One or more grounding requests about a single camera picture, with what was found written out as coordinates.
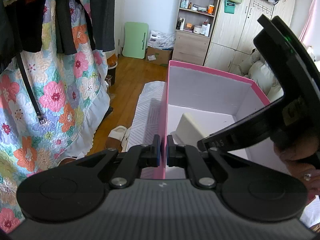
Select light wood wardrobe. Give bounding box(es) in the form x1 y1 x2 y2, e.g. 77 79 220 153
204 0 296 72

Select white patterned table cloth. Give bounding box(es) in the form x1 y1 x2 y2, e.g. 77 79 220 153
124 81 165 151

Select floral quilt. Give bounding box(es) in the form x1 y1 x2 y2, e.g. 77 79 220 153
1 0 110 233

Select right hand with painted nails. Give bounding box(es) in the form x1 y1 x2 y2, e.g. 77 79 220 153
274 136 319 204

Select cardboard box on floor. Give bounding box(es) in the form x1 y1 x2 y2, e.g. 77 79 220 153
145 47 173 67

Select green folding table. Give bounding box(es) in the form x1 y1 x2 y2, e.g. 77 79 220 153
122 22 149 59

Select white slippers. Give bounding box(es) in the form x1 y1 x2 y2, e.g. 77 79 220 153
105 126 131 152

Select teal hanging organizer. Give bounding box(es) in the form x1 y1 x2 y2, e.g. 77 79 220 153
224 0 235 14

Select black belt with buckle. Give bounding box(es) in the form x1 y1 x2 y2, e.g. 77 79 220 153
16 53 46 125

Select cream remote with grey screen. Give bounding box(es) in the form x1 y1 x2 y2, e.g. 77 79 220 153
170 113 209 148

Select grey-green puffer jacket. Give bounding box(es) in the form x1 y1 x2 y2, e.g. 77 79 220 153
239 49 284 102

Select pink cardboard box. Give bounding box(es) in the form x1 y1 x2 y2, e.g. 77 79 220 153
154 60 311 205

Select wooden shelf cabinet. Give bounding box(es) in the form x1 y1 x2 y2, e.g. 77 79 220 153
172 0 220 65

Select black hanging garment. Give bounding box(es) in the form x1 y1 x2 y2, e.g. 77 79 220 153
1 0 115 71

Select pink curtain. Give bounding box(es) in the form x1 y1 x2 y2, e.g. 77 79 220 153
299 0 319 50

